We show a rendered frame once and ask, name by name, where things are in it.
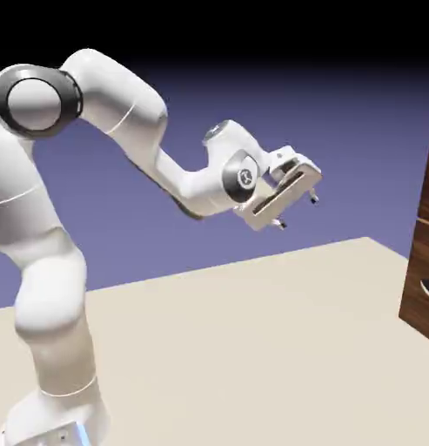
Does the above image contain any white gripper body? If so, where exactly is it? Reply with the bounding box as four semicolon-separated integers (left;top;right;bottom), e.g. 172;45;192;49
233;155;324;232

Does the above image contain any dark wood cabinet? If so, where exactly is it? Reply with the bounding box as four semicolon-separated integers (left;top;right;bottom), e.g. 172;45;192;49
398;111;429;345

